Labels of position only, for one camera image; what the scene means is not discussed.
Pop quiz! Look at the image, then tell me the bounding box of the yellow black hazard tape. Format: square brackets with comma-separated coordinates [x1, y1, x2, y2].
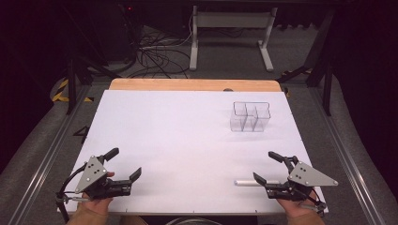
[51, 78, 95, 104]

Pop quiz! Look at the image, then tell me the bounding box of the white table cover sheet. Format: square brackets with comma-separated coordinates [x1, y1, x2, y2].
[60, 89, 329, 216]

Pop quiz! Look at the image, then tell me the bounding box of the white pen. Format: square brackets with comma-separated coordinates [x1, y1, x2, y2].
[234, 179, 282, 188]

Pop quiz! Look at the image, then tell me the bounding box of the bundle of black floor cables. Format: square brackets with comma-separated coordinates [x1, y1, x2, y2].
[125, 18, 192, 80]

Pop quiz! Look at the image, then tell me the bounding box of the black metal stand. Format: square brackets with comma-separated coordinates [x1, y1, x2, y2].
[275, 7, 336, 117]
[64, 6, 123, 116]

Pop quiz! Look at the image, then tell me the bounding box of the person's right hand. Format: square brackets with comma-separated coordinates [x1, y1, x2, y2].
[276, 190, 319, 219]

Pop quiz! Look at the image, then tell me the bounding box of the aluminium floor rail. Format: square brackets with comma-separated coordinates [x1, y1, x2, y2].
[7, 83, 92, 225]
[308, 83, 388, 225]

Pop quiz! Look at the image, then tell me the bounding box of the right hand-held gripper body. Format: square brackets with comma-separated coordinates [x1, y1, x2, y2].
[264, 155, 339, 202]

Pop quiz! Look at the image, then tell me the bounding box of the left hand-held gripper cable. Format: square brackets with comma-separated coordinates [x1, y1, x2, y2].
[54, 163, 92, 223]

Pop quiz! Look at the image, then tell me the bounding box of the hand-held gripper cable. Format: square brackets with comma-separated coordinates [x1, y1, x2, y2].
[298, 187, 329, 218]
[54, 163, 92, 223]

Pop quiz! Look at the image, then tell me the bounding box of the right hand-held gripper cable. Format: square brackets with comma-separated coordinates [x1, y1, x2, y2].
[298, 187, 329, 218]

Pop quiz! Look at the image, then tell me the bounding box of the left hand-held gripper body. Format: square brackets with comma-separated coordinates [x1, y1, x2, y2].
[74, 154, 134, 201]

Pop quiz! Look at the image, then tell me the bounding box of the person's left hand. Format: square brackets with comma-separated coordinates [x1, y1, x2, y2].
[79, 172, 115, 217]

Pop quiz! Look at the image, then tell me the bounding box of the white metal stand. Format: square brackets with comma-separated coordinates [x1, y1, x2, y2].
[189, 5, 279, 72]

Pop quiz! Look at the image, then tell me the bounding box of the clear acrylic compartment organizer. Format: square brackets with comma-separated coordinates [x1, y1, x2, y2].
[229, 100, 272, 133]

